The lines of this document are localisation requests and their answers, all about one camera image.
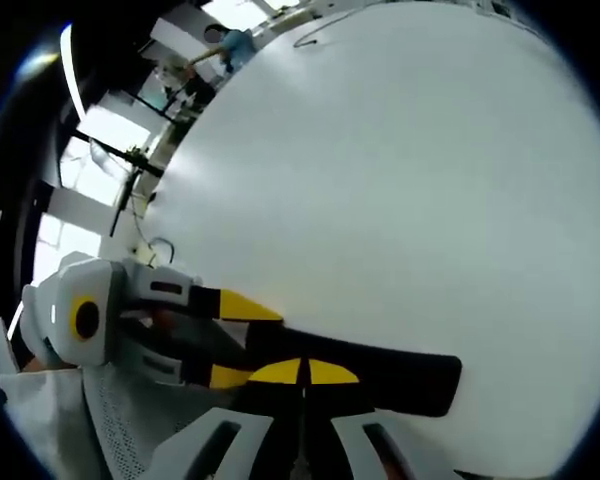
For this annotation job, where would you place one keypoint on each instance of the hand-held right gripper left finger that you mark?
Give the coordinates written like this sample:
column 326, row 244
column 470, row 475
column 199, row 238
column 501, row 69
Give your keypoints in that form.
column 270, row 400

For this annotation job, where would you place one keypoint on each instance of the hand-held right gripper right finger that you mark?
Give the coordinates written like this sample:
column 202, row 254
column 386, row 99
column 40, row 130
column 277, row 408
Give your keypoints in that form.
column 335, row 395

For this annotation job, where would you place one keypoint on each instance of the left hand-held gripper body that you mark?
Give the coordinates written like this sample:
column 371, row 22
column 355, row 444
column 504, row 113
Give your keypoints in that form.
column 100, row 290

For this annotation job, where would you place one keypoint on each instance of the black remote control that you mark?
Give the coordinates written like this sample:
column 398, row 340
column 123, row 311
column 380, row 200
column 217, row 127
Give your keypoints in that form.
column 405, row 380

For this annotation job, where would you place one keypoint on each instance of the grey mesh chair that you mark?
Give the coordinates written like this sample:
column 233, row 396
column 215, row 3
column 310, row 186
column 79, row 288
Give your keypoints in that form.
column 125, row 425

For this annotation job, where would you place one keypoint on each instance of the black stand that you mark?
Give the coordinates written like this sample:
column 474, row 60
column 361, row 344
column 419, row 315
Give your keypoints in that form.
column 130, row 156

